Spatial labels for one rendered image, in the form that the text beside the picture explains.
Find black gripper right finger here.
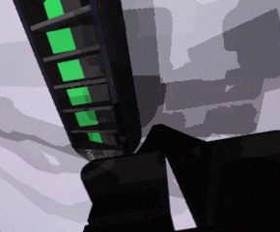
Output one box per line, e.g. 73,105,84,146
158,124,280,227

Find dark grey controller unit with green rocker switches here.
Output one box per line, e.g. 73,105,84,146
13,0,142,161

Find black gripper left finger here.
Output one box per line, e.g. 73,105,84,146
80,125,171,214

